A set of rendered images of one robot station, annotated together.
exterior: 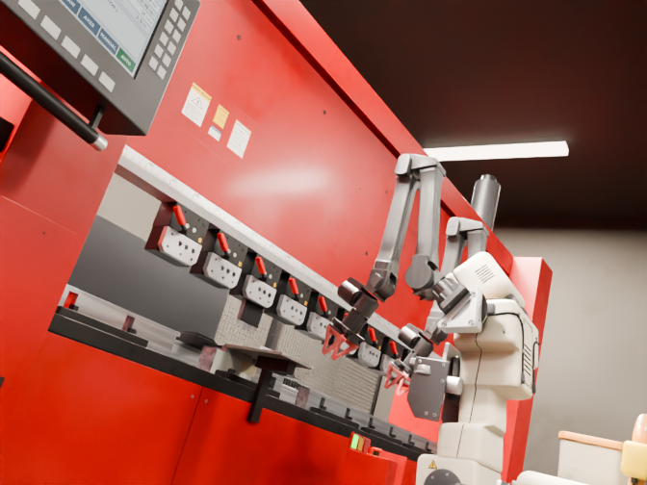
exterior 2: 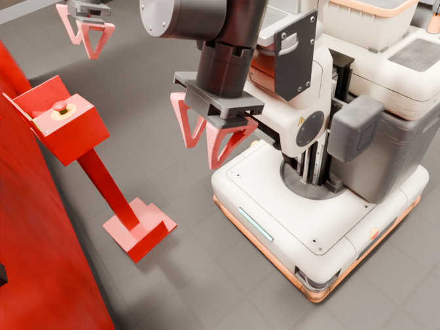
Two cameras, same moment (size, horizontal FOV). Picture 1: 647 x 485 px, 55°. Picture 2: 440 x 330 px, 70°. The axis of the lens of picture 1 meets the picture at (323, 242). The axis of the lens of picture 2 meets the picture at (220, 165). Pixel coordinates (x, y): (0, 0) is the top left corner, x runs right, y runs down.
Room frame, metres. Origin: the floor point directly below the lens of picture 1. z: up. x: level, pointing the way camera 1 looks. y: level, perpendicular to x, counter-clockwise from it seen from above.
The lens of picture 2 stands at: (1.63, 0.16, 1.30)
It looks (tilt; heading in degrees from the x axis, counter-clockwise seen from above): 49 degrees down; 294
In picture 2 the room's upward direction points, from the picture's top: 11 degrees counter-clockwise
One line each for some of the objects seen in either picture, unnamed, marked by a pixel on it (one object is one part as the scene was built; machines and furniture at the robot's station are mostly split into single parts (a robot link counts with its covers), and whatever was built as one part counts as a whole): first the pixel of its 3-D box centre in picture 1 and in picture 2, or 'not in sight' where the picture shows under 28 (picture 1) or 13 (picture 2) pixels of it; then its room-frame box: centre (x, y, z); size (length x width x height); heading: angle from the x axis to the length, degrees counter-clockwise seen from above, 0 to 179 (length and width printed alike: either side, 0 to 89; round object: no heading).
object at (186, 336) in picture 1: (210, 343); not in sight; (2.37, 0.31, 1.01); 0.26 x 0.12 x 0.05; 50
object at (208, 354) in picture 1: (242, 375); not in sight; (2.30, 0.15, 0.92); 0.39 x 0.06 x 0.10; 140
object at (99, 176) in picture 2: not in sight; (107, 187); (2.36, -0.40, 0.39); 0.06 x 0.06 x 0.54; 61
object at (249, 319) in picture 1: (249, 316); not in sight; (2.26, 0.19, 1.13); 0.10 x 0.02 x 0.10; 140
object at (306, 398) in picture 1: (398, 438); not in sight; (3.22, -0.63, 0.92); 1.68 x 0.06 x 0.10; 140
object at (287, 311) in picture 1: (288, 299); not in sight; (2.39, 0.07, 1.26); 0.15 x 0.09 x 0.17; 140
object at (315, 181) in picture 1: (375, 239); not in sight; (2.75, -0.23, 1.74); 3.00 x 0.08 x 0.80; 140
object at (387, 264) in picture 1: (397, 225); not in sight; (1.70, -0.19, 1.40); 0.11 x 0.06 x 0.43; 143
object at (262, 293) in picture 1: (256, 280); not in sight; (2.24, 0.20, 1.26); 0.15 x 0.09 x 0.17; 140
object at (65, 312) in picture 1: (100, 328); not in sight; (1.76, 0.53, 0.89); 0.30 x 0.05 x 0.03; 140
